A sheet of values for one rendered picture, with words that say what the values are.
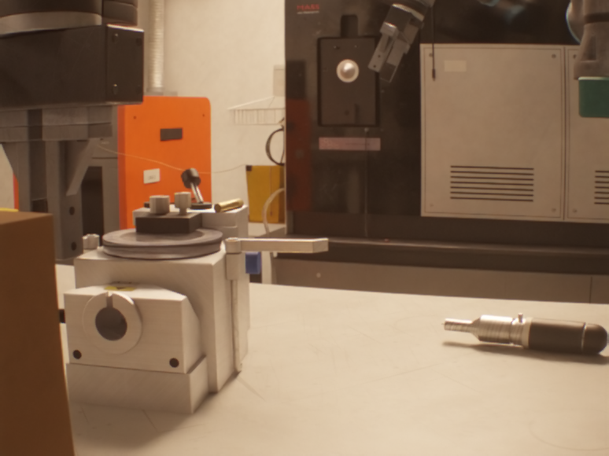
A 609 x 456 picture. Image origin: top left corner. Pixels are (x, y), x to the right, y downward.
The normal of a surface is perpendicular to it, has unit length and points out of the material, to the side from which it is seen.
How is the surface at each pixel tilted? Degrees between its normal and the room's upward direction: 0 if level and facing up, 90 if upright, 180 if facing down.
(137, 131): 90
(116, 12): 90
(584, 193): 90
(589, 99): 90
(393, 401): 0
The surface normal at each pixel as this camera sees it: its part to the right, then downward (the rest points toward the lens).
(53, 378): 0.92, 0.04
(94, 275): -0.14, 0.12
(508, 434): 0.00, -0.99
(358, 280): -0.36, 0.11
